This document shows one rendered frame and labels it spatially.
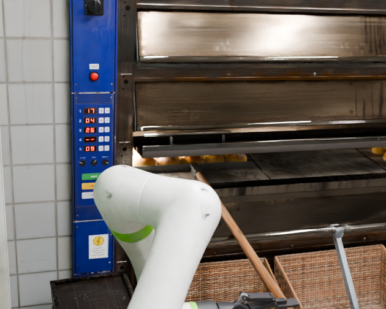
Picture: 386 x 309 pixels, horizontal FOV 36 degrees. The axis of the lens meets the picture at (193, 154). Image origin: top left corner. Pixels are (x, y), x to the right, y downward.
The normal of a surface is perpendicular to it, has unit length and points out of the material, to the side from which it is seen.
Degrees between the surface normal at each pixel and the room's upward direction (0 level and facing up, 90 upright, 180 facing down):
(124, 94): 90
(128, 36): 90
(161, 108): 70
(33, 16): 90
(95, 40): 90
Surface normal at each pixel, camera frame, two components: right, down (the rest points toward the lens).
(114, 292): 0.07, -0.93
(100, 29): 0.27, 0.37
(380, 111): 0.28, 0.04
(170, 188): -0.21, -0.66
